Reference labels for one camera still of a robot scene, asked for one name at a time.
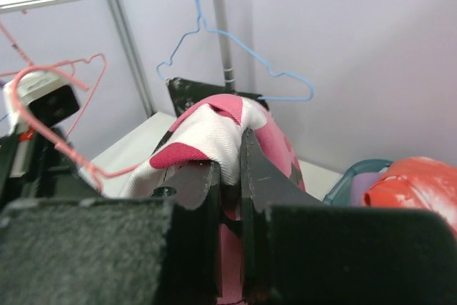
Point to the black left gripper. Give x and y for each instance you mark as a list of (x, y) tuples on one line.
[(32, 168)]

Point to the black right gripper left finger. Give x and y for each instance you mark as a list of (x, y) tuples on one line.
[(159, 250)]

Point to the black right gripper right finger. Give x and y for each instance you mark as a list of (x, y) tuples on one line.
[(298, 250)]

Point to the purple trousers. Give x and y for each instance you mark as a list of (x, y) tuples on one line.
[(360, 184)]

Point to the pink hanger of black trousers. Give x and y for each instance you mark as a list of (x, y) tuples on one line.
[(15, 46)]

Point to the pink patterned trousers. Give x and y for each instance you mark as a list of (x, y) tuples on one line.
[(211, 130)]

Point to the orange trousers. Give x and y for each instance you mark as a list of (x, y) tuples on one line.
[(416, 183)]

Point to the black white trousers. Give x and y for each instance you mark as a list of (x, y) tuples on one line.
[(185, 93)]

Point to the teal plastic basin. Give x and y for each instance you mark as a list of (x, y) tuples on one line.
[(340, 194)]

